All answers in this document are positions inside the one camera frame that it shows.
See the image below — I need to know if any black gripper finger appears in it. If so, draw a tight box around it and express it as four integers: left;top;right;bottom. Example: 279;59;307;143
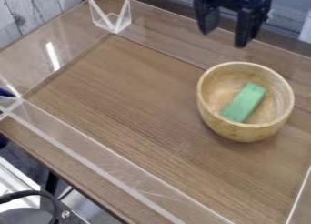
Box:
235;8;263;48
194;0;220;35

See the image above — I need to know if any green rectangular block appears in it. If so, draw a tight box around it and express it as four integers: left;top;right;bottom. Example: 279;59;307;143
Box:
220;82;267;123

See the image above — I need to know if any brown wooden bowl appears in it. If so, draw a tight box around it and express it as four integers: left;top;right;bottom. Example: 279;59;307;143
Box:
196;62;295;142

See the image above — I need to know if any black table leg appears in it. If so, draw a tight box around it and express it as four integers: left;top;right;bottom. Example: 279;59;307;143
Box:
45;172;60;195

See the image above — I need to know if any clear acrylic corner bracket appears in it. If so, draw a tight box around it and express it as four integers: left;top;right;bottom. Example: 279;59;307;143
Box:
88;0;131;34

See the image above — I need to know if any clear acrylic tray wall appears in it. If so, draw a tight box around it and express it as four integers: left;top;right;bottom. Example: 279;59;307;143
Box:
0;0;311;224

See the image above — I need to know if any black metal table bracket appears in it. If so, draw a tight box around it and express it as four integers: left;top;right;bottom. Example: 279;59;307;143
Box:
37;190;92;224

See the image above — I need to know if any black cable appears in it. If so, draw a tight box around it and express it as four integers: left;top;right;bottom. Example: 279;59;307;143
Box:
0;190;60;224

